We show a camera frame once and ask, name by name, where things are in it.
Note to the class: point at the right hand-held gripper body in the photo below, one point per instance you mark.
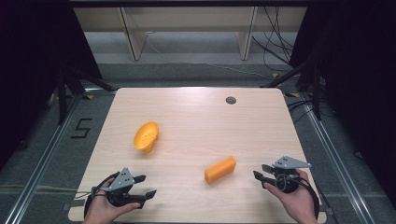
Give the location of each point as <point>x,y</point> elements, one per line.
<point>288,174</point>

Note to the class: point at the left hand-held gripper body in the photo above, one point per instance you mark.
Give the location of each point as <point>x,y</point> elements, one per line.
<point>122,181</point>

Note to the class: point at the orange soap dish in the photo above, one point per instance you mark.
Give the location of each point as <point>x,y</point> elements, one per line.
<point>145,136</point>

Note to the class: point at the orange soap bar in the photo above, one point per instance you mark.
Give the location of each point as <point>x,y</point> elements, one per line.
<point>219,170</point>

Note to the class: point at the person's right hand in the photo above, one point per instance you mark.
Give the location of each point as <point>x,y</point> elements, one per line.
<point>297,202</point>

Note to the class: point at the person's left hand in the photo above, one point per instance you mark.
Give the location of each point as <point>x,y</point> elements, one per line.
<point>101,208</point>

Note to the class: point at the grey round table grommet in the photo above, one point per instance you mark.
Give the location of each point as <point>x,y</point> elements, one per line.
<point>230,100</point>

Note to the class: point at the black metal stand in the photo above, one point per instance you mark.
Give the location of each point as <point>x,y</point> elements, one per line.
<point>63,93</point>
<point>315,90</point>

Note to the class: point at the dark curtain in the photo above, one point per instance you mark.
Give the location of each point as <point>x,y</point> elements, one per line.
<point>31,62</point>
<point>361,77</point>

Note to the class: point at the aluminium floor rail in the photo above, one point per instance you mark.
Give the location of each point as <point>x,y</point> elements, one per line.
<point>339,168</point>
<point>40,161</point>

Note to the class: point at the light wooden desk frame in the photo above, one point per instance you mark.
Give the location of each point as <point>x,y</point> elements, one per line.
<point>134,37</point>

